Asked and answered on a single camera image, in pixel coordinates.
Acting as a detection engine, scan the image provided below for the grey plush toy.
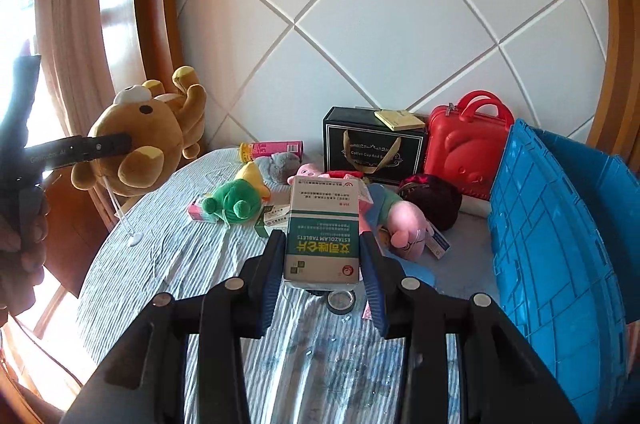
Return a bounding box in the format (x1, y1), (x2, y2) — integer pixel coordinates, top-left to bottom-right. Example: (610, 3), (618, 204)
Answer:
(255, 152), (301, 185)

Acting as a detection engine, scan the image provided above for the dark maroon pouch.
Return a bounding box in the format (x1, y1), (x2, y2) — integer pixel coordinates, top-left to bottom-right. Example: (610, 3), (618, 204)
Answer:
(398, 174), (463, 232)

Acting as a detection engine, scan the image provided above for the pink tube with yellow cap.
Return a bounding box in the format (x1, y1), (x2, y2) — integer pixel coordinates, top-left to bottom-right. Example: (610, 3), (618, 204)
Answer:
(237, 140), (305, 163)

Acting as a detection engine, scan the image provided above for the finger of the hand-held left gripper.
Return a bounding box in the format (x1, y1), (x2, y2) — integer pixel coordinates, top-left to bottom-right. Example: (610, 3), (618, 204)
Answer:
(27, 131), (133, 179)

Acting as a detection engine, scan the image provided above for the yellow sticky note pad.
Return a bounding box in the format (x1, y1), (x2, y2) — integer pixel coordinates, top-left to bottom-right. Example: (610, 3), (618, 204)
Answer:
(374, 108), (426, 133)

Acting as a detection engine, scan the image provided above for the white quilted headboard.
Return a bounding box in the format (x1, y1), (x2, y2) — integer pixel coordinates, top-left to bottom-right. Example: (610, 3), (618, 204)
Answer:
(172, 0), (608, 165)

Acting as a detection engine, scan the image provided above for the pink pig plush toy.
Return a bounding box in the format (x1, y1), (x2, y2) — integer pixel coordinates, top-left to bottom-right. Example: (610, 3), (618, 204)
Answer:
(295, 163), (436, 261)

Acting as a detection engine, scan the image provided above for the wooden headboard frame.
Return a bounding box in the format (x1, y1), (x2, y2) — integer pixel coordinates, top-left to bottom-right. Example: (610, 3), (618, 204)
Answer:
(82, 0), (640, 215)

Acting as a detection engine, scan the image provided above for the small white and blue box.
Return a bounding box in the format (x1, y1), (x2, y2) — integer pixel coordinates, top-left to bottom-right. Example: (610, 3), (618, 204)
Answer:
(425, 224), (452, 261)

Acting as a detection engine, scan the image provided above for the red toy case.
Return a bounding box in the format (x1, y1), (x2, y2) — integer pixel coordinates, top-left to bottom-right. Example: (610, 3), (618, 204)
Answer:
(424, 90), (516, 199)

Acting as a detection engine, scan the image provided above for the black gift box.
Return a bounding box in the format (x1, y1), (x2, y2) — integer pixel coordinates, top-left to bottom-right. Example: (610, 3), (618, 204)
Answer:
(321, 106), (430, 187)

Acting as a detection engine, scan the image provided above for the blue plastic crate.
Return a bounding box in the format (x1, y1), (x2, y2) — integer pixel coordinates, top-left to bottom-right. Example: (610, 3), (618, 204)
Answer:
(487, 119), (640, 424)

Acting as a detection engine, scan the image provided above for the blue flat card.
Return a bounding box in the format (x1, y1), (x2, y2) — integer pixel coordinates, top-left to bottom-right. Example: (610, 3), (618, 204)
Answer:
(382, 254), (437, 292)

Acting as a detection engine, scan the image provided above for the black tape roll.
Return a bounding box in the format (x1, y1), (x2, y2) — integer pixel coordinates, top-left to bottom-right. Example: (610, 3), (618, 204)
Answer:
(327, 290), (355, 315)

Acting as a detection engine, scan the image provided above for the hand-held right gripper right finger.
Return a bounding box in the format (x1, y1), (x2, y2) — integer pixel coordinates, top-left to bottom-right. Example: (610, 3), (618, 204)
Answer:
(359, 231), (583, 424)

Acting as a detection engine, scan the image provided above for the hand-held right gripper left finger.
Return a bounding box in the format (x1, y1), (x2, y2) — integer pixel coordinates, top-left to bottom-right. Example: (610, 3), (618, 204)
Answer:
(62, 230), (287, 424)

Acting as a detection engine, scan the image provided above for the yellow and green plush toy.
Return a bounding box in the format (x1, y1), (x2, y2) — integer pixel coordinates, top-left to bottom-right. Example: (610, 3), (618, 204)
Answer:
(200, 161), (272, 225)

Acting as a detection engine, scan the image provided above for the green and white medicine box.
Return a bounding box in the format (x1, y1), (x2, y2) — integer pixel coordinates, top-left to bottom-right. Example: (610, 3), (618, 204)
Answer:
(282, 176), (370, 293)

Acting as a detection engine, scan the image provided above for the person's left hand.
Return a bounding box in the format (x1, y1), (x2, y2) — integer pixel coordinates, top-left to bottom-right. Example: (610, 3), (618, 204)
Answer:
(0, 199), (49, 317)

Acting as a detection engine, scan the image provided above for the beige curtain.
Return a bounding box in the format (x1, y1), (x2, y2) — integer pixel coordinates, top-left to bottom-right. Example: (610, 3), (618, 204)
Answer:
(30, 0), (131, 225)

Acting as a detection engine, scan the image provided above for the brown bear plush toy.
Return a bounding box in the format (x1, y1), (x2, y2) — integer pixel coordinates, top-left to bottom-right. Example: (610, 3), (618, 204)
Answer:
(70, 64), (207, 249)

